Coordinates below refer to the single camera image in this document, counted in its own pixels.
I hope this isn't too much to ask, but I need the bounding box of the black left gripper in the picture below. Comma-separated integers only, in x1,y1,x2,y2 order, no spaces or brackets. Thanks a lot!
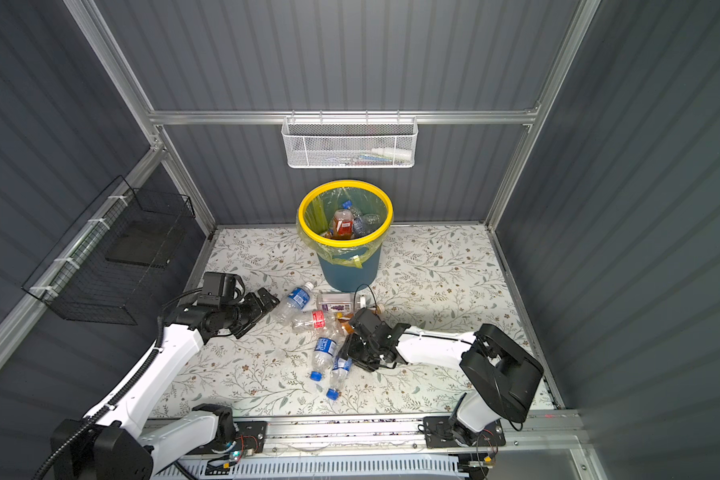
221,286,278,337

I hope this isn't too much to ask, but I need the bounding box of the clear unlabeled bottle white cap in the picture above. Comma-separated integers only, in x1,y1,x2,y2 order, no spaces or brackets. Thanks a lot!
362,213,383,232

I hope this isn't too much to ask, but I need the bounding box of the orange juice bottle red label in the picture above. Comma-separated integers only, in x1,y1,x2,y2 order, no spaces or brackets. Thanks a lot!
329,208,354,240

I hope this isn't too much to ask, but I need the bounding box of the pepsi label bottle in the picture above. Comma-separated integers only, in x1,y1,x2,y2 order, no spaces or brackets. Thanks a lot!
309,330,339,382
326,356,352,401
342,200,367,238

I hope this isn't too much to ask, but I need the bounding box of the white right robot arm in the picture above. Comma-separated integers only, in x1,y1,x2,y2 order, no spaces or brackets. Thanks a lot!
337,321,544,446

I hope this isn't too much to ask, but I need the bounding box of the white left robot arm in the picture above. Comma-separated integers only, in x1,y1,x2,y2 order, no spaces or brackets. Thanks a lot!
34,285,280,479

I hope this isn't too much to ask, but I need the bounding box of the teal ribbed waste bin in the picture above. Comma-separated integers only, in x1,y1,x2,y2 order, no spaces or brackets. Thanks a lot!
297,179,395,294

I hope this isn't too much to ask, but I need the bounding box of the yellow bin liner bag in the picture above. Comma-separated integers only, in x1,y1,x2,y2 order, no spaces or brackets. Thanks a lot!
296,180,394,269

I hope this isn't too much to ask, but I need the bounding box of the blue label clear bottle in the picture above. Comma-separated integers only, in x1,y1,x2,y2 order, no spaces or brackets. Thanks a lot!
272,282,315,323

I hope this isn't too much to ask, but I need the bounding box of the brown coffee bottle upper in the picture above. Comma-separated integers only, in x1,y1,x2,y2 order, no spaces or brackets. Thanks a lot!
337,304,386,336

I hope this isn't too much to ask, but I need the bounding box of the red label clear bottle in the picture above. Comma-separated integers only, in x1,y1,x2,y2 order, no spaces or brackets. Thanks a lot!
290,310,340,335

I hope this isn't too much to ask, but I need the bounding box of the white spray bottle in basket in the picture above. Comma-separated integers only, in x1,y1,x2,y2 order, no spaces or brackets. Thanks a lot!
371,147,414,164

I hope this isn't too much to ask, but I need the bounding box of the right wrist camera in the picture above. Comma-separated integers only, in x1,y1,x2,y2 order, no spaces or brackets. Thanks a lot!
350,308,384,338

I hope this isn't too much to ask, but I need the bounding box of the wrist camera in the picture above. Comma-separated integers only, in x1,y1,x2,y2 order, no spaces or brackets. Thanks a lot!
197,272,246,308
350,308,384,338

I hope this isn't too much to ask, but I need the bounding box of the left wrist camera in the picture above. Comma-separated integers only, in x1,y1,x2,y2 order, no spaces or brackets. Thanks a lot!
197,272,246,308

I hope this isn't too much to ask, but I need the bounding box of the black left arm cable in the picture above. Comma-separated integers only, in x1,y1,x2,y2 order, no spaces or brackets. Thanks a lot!
31,287,202,480

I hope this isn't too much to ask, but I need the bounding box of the black wire wall basket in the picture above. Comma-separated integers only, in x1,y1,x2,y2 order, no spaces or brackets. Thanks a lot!
22,176,195,326

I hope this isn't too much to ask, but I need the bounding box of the white wire wall basket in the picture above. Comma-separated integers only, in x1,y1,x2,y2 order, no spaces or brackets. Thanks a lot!
281,116,419,169

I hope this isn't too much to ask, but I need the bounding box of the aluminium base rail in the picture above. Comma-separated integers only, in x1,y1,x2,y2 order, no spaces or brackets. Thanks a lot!
143,410,583,480

